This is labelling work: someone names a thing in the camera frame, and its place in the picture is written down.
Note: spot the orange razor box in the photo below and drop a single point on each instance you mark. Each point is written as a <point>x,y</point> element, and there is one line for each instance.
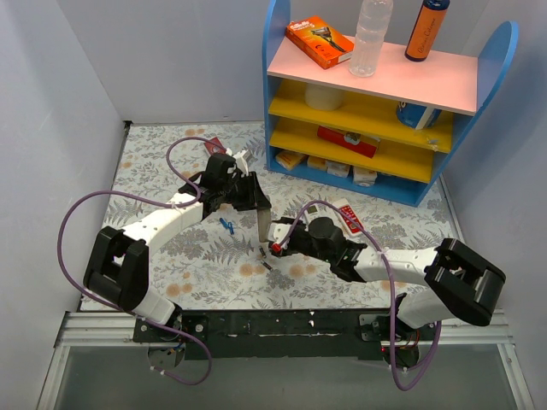
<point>326,46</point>

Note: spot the white remote with screen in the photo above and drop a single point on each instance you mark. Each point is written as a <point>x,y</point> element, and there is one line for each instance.
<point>311,213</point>

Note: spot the aluminium rail frame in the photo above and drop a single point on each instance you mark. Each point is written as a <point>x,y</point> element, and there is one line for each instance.
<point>107,360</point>

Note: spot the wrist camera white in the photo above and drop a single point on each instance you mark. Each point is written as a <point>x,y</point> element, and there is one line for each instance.
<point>241,161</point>
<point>280,234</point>

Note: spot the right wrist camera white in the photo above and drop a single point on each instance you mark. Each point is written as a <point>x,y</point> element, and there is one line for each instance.
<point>280,234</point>

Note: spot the red toothpaste box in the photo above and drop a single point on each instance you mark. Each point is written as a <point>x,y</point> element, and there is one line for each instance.
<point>214,146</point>

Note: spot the blue white can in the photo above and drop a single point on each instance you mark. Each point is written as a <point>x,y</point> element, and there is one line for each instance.
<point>417,117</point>

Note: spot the clear plastic bottle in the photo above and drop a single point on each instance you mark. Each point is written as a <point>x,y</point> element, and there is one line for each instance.
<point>374,19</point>

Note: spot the white pack right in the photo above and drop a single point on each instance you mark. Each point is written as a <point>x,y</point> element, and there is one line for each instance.
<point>364,177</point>

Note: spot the orange cylindrical bottle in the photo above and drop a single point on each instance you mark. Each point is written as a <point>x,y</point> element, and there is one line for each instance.
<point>426,28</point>

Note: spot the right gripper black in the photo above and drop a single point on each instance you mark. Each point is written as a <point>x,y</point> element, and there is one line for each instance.
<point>291,244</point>

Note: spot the white paper roll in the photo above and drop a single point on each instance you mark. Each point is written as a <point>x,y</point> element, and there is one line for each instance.
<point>322,97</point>

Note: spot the blue clip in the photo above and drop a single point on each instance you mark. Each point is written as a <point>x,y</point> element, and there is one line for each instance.
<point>227,225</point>

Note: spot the black base bar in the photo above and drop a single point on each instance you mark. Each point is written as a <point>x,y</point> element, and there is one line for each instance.
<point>302,333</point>

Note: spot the red box on shelf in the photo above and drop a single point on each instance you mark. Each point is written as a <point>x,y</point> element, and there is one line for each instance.
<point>353,141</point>

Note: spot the red white remote control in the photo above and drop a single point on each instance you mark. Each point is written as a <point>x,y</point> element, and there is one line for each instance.
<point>348,218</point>

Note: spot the blue shelf unit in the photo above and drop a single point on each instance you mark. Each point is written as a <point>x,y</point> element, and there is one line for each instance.
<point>408,161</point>

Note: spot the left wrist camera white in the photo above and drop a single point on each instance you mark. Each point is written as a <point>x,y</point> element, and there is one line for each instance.
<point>241,161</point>

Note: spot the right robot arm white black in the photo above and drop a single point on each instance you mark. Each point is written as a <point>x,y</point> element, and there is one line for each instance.
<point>458,282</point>

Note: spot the yellow soap pack left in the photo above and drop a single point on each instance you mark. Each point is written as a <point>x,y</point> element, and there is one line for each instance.
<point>289,159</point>

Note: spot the grey remote control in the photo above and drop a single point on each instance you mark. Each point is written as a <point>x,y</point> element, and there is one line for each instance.
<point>263,223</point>

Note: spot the floral table mat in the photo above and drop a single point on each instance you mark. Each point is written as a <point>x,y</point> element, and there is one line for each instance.
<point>205,267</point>

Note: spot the yellow white pack middle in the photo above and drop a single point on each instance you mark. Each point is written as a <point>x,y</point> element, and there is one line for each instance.
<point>331,167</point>

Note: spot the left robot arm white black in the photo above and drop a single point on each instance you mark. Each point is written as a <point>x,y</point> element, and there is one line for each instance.
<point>118,270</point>

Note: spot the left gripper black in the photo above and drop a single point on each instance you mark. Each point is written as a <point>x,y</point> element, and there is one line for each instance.
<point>249,195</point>

